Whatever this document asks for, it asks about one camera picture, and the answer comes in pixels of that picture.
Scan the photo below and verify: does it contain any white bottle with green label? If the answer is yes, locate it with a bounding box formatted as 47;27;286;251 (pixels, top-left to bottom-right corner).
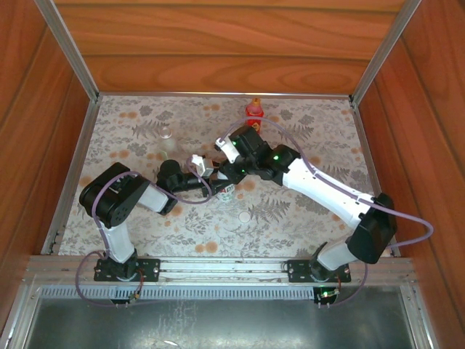
217;181;236;204

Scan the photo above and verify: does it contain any clear plastic bottle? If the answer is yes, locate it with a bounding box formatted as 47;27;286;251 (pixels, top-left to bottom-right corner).
158;126;179;163

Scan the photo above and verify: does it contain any red drink bottle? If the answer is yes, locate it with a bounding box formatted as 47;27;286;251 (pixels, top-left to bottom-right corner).
245;97;265;132

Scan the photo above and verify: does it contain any floral patterned tablecloth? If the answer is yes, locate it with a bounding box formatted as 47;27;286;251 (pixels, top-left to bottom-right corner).
45;95;399;257

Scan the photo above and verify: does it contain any grey metal sheet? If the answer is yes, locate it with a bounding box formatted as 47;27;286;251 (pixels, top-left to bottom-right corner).
25;297;415;349

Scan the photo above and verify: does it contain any small circuit board with LED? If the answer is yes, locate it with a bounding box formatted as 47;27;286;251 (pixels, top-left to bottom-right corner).
315;286;341;302

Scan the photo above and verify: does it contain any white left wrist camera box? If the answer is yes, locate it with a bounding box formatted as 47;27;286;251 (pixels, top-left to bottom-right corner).
190;154;216;177

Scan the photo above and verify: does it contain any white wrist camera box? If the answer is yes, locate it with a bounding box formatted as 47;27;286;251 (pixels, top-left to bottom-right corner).
190;154;216;177
214;136;237;163

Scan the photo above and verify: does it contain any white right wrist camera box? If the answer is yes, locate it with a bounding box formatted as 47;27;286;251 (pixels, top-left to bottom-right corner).
214;136;237;163

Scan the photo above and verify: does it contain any aluminium back frame rail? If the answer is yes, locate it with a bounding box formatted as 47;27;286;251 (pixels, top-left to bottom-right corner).
97;90;354;100

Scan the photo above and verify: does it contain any aluminium front mounting rail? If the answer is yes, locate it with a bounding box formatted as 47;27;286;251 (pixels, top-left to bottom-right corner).
22;255;416;286

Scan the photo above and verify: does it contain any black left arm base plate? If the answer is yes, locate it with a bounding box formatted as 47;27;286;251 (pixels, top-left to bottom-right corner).
93;257;161;283

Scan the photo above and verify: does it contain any aluminium side frame rail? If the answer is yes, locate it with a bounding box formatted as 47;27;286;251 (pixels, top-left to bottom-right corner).
41;100;101;255
350;103;400;255

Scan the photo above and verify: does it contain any grey slotted cable duct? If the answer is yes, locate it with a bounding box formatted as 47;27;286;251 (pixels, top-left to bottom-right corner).
36;285;320;302

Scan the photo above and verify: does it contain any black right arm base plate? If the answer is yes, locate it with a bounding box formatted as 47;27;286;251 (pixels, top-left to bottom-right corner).
288;257;352;284

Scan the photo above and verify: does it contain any aluminium frame post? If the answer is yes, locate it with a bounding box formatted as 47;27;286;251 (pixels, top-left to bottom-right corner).
34;0;102;103
349;0;424;107

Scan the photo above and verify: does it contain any aluminium lower frame rail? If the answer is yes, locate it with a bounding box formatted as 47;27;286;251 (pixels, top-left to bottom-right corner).
0;283;39;349
399;285;439;349

